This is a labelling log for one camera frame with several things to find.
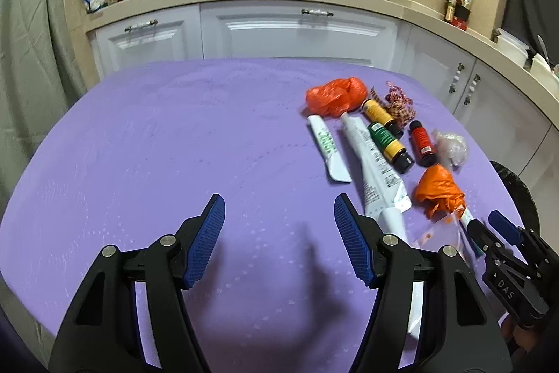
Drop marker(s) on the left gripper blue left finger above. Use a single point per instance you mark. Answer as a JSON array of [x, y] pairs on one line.
[[203, 235]]

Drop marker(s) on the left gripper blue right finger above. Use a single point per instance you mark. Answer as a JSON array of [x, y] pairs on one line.
[[353, 230]]

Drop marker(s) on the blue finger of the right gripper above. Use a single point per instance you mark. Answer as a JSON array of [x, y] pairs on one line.
[[510, 232], [483, 238]]

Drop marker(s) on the clear zip bag orange dots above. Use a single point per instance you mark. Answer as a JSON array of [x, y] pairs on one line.
[[451, 231]]

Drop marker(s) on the large white wipes packet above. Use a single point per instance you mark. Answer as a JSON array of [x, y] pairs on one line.
[[385, 194]]

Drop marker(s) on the orange plastic bag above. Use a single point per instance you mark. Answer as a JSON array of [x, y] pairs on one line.
[[437, 192], [336, 97]]

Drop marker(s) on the small white green tube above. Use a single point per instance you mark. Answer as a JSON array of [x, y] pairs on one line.
[[334, 162]]

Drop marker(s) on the clear plastic wrap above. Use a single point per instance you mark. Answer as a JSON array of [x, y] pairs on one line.
[[452, 149]]

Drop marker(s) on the red label dark bottle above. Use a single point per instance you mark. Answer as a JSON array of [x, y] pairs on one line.
[[424, 150]]

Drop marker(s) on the green yellow label bottle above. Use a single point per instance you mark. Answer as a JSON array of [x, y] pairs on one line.
[[392, 149]]

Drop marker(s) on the red checkered ribbon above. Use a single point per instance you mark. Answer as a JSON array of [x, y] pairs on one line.
[[396, 103]]

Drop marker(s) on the black lined trash bin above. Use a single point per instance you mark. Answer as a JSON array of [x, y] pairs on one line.
[[521, 196]]

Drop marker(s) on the person's hand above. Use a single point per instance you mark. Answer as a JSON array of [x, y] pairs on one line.
[[519, 340]]

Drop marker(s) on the purple tablecloth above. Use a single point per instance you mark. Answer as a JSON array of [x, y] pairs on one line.
[[145, 150]]

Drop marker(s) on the white container with spoon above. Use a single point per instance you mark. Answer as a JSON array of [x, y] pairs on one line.
[[541, 69]]

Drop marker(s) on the white plastic container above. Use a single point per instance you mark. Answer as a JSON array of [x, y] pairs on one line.
[[513, 48]]

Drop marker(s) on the red black box holder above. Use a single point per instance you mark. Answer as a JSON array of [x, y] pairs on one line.
[[461, 17]]

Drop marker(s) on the dark olive oil bottle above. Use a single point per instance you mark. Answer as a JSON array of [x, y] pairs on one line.
[[450, 8]]

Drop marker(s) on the grey green curtain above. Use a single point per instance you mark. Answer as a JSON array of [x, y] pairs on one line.
[[40, 81]]

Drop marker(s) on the white ceramic handle right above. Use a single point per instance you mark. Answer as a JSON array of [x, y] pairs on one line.
[[471, 89]]

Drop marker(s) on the white ceramic handle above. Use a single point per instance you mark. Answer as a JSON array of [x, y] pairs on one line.
[[471, 89], [452, 88]]

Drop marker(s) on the white ceramic handle left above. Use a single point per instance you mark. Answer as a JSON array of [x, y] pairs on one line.
[[452, 88]]

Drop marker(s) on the middle cabinet door handle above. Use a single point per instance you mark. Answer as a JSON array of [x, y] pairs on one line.
[[316, 12]]

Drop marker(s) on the cabinet door handle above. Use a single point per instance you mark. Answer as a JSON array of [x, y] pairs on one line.
[[316, 12], [140, 26]]

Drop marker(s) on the left cabinet door handle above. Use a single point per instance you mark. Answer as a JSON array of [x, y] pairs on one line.
[[140, 26]]

